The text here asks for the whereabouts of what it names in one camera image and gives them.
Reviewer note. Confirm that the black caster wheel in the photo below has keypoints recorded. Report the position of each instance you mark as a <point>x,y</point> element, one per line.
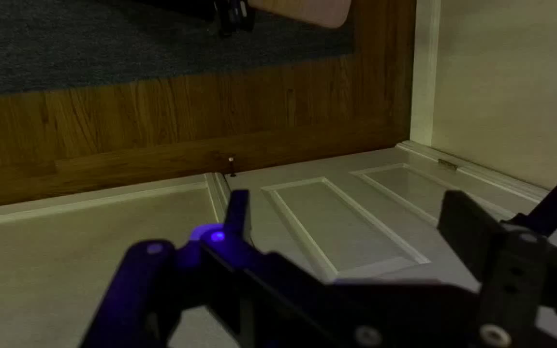
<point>235,15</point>

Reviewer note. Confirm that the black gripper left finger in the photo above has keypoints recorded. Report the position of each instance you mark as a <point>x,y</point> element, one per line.
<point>144,290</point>

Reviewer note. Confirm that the small metal frame plate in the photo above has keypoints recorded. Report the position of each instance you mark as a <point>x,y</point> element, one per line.
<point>447,162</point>

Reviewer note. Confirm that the white panelled door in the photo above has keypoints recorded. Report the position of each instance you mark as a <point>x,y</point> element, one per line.
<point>357,224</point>

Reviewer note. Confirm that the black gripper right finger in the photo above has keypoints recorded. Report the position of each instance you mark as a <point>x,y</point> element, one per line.
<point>503,270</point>

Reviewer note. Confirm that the dark grey rug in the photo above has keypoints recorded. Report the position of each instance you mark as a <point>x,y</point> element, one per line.
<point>130,38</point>

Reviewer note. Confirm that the small metal door stop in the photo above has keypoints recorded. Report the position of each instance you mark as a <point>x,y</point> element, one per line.
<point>231,164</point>

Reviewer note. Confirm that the pinkish rounded object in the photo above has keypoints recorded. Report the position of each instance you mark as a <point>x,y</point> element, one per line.
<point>310,9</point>

